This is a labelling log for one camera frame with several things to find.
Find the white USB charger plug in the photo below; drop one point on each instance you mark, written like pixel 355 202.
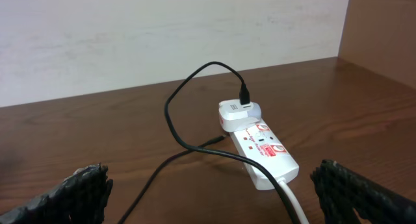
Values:
pixel 236 117

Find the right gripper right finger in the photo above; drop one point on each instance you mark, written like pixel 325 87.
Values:
pixel 348 197

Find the white power strip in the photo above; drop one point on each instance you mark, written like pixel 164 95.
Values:
pixel 260 144

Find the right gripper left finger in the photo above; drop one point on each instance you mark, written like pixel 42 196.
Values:
pixel 80 198

